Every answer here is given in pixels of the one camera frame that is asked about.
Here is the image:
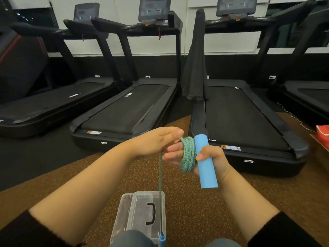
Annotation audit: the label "black treadmill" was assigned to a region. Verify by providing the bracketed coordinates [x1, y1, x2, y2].
[70, 0, 183, 153]
[0, 3, 121, 139]
[189, 0, 318, 178]
[268, 0, 329, 126]

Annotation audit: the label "person's right hand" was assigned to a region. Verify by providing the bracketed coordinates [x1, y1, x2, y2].
[162, 142, 231, 185]

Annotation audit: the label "person's left hand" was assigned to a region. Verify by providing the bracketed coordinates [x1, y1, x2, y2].
[126, 127, 185, 159]

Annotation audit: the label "green jump rope blue handles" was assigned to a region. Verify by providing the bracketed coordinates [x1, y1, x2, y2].
[157, 134, 219, 247]

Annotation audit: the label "person's left leg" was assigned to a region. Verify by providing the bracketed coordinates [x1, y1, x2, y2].
[110, 230, 159, 247]

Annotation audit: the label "clear lid with black handle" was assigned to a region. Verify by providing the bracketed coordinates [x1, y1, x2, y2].
[126, 191, 166, 240]

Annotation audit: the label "dark grey hanging cloth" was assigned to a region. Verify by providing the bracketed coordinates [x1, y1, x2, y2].
[181, 8, 209, 101]

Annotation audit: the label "red bag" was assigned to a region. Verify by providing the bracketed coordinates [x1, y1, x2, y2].
[315, 125, 329, 152]

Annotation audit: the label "white floor cable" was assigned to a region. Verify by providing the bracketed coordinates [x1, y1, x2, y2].
[276, 101, 316, 132]

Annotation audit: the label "person's right forearm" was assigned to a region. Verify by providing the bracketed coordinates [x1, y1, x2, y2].
[218, 167, 323, 247]

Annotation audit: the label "person's right leg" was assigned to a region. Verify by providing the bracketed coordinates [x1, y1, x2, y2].
[204, 238, 242, 247]

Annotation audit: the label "person's left forearm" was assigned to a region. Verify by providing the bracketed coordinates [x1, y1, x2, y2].
[0, 145, 134, 247]

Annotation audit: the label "clear plastic storage box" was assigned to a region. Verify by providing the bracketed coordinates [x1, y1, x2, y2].
[110, 193, 166, 245]

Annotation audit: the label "person's leg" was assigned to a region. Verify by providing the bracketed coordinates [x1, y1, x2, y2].
[204, 238, 242, 247]
[110, 230, 159, 247]

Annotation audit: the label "black machine with red stripe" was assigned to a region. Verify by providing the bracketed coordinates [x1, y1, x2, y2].
[0, 0, 51, 103]

